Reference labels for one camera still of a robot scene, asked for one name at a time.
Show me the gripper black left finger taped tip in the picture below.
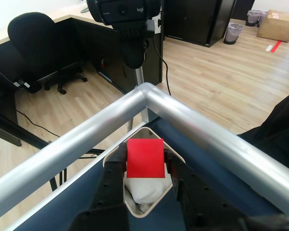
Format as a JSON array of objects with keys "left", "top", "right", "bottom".
[{"left": 69, "top": 143, "right": 131, "bottom": 231}]

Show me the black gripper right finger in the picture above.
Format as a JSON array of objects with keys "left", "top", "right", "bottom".
[{"left": 163, "top": 149, "right": 289, "bottom": 231}]

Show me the red cube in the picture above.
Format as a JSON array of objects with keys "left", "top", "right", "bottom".
[{"left": 126, "top": 138, "right": 165, "bottom": 179}]

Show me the beige box with white rim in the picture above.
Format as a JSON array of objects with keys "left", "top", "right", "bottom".
[{"left": 103, "top": 127, "right": 186, "bottom": 218}]

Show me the brown cardboard box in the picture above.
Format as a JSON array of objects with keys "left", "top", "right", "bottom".
[{"left": 256, "top": 9, "right": 289, "bottom": 43}]

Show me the white padding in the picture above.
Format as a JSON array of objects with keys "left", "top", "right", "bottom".
[{"left": 124, "top": 177, "right": 171, "bottom": 212}]

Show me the dark blue table mat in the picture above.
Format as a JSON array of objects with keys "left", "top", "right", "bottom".
[{"left": 14, "top": 117, "right": 289, "bottom": 231}]

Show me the desk with black panels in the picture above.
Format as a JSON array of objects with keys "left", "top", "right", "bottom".
[{"left": 0, "top": 0, "right": 164, "bottom": 148}]

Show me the black office chair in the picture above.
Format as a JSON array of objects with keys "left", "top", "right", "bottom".
[{"left": 7, "top": 12, "right": 88, "bottom": 95}]

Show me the bin with white liner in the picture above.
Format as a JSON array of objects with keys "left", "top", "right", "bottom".
[
  {"left": 223, "top": 22, "right": 245, "bottom": 45},
  {"left": 245, "top": 10, "right": 268, "bottom": 27}
]

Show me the red floor tape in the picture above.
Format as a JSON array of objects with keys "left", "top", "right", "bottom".
[{"left": 265, "top": 40, "right": 284, "bottom": 53}]

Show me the black webcam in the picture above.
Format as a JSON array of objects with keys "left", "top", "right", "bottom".
[{"left": 86, "top": 0, "right": 162, "bottom": 69}]

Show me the black cabinet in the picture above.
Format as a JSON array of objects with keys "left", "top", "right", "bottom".
[{"left": 163, "top": 0, "right": 236, "bottom": 48}]

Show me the silver table frame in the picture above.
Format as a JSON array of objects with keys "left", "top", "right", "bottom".
[{"left": 0, "top": 67, "right": 289, "bottom": 231}]

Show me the black floor cable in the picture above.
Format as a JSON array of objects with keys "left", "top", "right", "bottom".
[{"left": 15, "top": 109, "right": 54, "bottom": 143}]

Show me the black webcam cable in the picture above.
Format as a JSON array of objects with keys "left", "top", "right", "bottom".
[{"left": 148, "top": 36, "right": 172, "bottom": 97}]

